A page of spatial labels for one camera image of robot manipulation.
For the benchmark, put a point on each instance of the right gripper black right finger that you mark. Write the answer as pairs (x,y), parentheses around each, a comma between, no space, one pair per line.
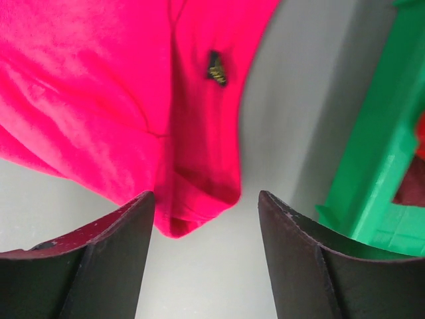
(316,272)

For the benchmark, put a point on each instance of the green plastic bin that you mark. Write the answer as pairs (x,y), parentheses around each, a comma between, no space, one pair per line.
(382,146)

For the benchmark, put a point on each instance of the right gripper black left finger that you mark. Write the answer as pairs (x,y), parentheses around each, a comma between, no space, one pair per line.
(92,272)

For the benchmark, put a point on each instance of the bright red t-shirt in bin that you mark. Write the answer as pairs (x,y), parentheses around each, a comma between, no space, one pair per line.
(420,134)

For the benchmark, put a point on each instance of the crimson red t-shirt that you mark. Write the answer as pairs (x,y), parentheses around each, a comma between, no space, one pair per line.
(124,97)

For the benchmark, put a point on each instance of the dark maroon t-shirt in bin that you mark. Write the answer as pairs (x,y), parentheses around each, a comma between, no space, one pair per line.
(411,190)

